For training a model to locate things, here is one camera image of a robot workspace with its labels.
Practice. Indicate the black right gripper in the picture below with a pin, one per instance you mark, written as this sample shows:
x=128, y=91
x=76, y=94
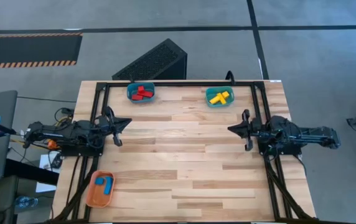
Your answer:
x=252, y=130

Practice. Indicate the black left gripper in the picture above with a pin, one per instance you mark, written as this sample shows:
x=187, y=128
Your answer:
x=108, y=124

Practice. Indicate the long yellow block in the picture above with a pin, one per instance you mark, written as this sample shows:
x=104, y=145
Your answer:
x=216, y=99

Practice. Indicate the long red block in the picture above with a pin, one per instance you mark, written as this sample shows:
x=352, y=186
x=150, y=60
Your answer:
x=148, y=93

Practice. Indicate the long blue block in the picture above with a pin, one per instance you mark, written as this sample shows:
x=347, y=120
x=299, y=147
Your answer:
x=108, y=185

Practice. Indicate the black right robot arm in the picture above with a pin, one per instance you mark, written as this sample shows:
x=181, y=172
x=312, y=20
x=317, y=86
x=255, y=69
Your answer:
x=299, y=135

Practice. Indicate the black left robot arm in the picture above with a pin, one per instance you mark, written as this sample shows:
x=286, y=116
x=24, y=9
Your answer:
x=66, y=133

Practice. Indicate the blue plastic bin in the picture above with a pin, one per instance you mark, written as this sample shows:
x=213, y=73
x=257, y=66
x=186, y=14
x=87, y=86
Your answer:
x=141, y=92

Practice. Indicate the teal plastic bin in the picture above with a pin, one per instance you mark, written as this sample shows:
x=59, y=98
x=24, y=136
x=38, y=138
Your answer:
x=220, y=97

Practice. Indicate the black computer tower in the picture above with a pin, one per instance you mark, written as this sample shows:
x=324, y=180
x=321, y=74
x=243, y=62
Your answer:
x=156, y=62

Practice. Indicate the orange clamp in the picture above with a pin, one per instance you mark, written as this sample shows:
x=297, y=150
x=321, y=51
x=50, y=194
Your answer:
x=52, y=144

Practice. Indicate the small black device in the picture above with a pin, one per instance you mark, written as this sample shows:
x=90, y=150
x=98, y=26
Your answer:
x=55, y=160

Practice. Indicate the orange plastic bin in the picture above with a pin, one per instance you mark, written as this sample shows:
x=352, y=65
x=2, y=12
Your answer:
x=97, y=199

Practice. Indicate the white paper sheet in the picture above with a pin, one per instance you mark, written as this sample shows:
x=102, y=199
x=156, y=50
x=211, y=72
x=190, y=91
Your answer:
x=45, y=186

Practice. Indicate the black bench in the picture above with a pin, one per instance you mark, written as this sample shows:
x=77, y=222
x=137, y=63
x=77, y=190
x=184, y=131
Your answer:
x=31, y=172

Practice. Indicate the black hazard-striped floor mat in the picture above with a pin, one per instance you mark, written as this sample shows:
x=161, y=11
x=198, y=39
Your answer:
x=28, y=49

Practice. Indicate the clear water bottle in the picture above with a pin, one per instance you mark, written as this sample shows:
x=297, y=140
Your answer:
x=26, y=201

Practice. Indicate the black aluminium table frame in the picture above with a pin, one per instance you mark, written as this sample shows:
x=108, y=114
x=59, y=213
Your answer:
x=181, y=84

